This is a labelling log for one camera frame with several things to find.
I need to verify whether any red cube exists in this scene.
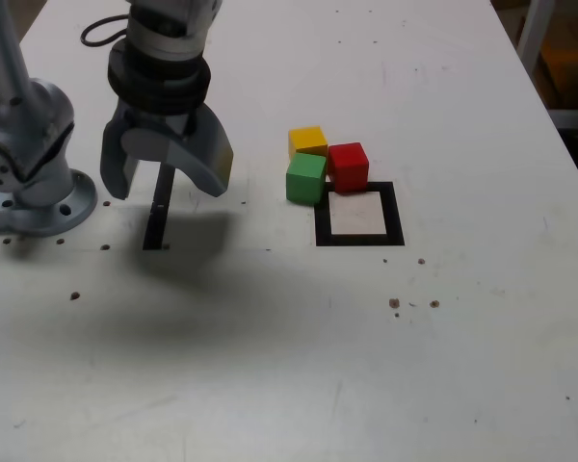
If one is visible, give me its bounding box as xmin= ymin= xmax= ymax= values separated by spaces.
xmin=327 ymin=141 xmax=370 ymax=194

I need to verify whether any yellow cube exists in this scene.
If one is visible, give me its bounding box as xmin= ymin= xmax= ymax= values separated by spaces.
xmin=287 ymin=125 xmax=328 ymax=163

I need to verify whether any white metal frame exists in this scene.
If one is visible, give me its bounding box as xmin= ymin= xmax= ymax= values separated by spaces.
xmin=515 ymin=0 xmax=578 ymax=130

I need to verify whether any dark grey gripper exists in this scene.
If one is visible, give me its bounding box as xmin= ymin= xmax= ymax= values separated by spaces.
xmin=99 ymin=101 xmax=235 ymax=201

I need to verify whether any black tape strip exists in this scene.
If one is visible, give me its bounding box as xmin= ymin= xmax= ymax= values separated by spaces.
xmin=142 ymin=163 xmax=175 ymax=251

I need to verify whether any black tape square outline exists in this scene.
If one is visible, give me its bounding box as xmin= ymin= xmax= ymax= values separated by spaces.
xmin=314 ymin=181 xmax=406 ymax=247

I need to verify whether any green cube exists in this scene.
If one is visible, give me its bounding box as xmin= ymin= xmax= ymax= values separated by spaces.
xmin=285 ymin=152 xmax=328 ymax=206

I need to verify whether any yellow-brown cardboard box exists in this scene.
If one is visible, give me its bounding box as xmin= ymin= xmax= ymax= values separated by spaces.
xmin=539 ymin=36 xmax=578 ymax=110

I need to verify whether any black cable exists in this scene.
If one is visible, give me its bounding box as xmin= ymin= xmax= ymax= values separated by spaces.
xmin=80 ymin=13 xmax=132 ymax=49

